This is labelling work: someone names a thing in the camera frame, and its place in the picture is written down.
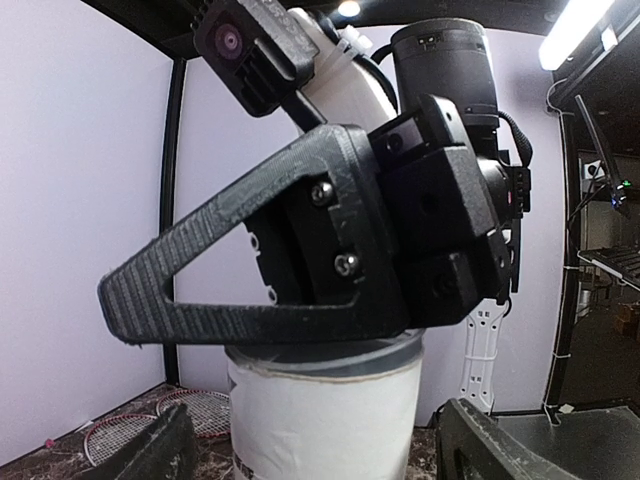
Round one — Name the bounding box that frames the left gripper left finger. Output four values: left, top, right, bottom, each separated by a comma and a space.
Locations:
89, 405, 197, 479

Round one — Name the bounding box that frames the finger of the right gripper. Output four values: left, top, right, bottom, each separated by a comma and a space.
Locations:
98, 124, 408, 345

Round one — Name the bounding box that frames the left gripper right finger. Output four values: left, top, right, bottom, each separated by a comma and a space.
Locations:
434, 399, 594, 479

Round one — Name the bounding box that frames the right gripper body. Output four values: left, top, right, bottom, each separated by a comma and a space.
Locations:
370, 18, 533, 329

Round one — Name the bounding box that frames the red badminton racket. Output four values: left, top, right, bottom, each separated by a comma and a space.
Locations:
155, 389, 231, 438
83, 414, 157, 467

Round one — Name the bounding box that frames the white shuttlecock tube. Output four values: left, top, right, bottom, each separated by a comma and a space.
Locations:
228, 360, 421, 479

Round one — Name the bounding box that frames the clear plastic tube lid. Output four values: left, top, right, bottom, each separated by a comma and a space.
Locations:
225, 329, 425, 383

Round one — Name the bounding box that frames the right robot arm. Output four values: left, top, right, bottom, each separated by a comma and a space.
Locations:
98, 18, 533, 407

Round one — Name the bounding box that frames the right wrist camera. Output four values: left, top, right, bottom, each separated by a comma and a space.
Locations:
189, 0, 401, 126

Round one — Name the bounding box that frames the right black frame post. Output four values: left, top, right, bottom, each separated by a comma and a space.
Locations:
159, 58, 187, 386

